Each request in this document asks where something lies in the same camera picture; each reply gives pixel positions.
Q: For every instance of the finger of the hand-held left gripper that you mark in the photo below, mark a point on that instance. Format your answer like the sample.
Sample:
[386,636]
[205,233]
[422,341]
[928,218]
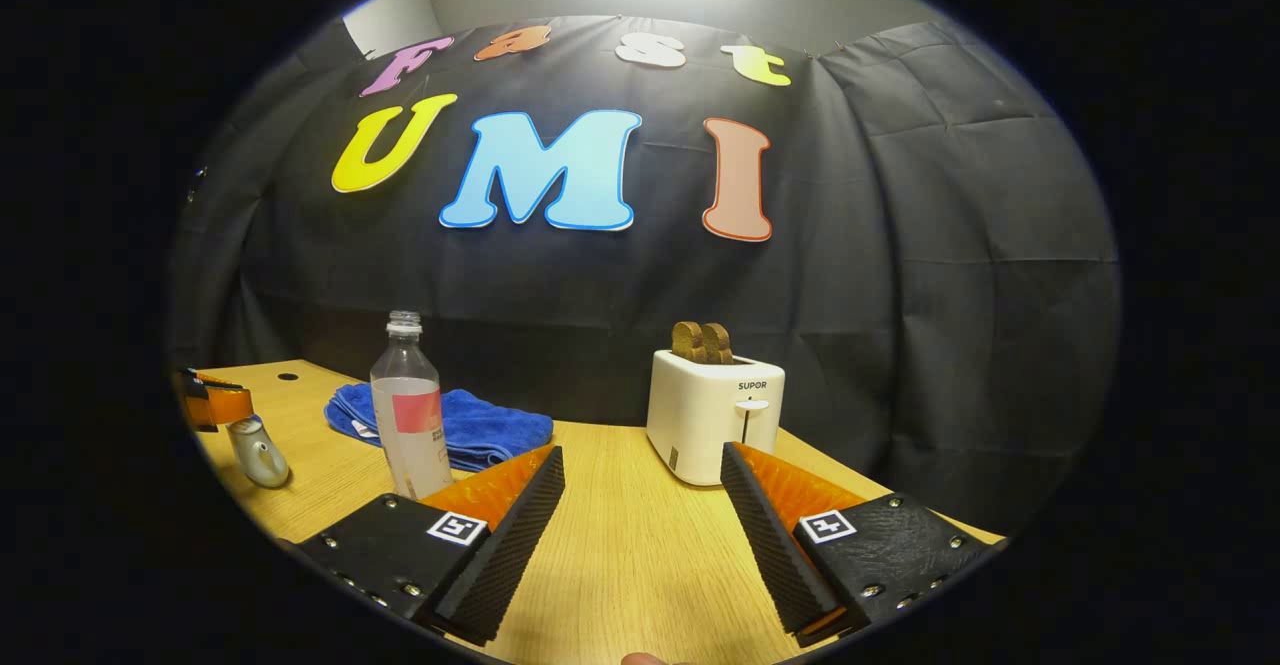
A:
[225,407]

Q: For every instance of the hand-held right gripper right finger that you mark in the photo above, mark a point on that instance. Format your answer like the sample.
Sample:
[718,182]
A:
[770,550]

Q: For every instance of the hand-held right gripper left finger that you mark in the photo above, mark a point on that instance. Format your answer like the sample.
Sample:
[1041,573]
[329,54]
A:
[510,550]

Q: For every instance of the clear water bottle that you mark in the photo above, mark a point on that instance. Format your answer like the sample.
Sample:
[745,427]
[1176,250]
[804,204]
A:
[410,425]

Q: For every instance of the folded blue towel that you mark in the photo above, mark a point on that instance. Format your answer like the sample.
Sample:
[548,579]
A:
[490,430]

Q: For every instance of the white toaster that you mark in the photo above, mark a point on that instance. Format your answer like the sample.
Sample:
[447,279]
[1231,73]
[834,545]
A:
[710,425]

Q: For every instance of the brown bread slice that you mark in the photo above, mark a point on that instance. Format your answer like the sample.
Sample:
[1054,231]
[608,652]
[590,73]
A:
[718,344]
[686,342]

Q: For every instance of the black backdrop cloth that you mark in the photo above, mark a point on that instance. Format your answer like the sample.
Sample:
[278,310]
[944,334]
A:
[700,275]

